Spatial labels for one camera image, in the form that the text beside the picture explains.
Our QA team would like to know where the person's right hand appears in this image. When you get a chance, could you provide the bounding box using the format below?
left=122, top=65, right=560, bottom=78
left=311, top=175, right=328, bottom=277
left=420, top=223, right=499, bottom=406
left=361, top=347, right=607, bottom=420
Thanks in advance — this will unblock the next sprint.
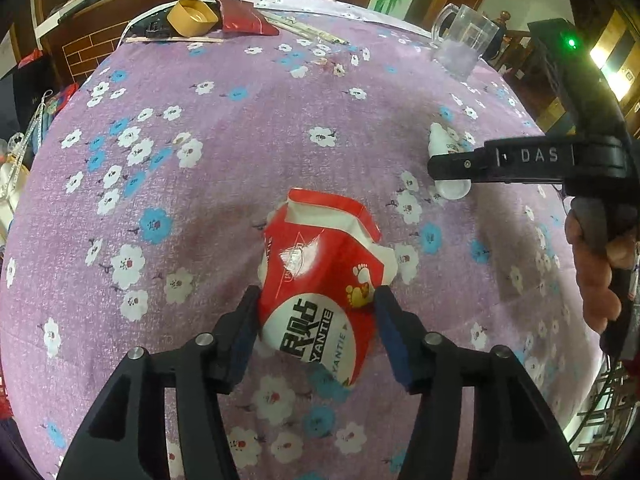
left=565, top=211, right=636, bottom=334

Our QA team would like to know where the red white carton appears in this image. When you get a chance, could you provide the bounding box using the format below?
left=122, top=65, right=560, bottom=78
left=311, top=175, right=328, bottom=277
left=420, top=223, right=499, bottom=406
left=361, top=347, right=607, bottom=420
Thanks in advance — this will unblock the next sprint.
left=258, top=188, right=398, bottom=387

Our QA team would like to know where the purple floral tablecloth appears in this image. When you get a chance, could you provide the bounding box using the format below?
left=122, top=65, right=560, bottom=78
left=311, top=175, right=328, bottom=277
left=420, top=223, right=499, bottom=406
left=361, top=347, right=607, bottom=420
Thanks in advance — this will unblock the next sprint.
left=1, top=13, right=601, bottom=479

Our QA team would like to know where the small white bottle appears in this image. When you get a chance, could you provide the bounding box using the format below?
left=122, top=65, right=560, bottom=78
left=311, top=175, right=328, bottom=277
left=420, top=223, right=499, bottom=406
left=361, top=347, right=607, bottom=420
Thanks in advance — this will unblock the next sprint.
left=427, top=122, right=472, bottom=200

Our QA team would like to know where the yellow tape roll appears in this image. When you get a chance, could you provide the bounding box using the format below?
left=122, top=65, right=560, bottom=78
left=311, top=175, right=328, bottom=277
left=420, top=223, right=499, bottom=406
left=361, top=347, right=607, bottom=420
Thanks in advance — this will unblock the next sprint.
left=167, top=0, right=218, bottom=38

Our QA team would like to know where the dark red packet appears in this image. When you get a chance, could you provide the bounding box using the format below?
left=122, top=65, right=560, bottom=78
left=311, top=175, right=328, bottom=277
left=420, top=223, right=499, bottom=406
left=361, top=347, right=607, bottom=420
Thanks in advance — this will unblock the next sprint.
left=217, top=0, right=280, bottom=37

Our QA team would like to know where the clear glass mug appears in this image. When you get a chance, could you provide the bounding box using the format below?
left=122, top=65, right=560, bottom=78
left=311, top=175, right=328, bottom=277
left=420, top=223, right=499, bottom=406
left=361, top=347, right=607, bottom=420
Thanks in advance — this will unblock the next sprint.
left=431, top=3, right=500, bottom=81

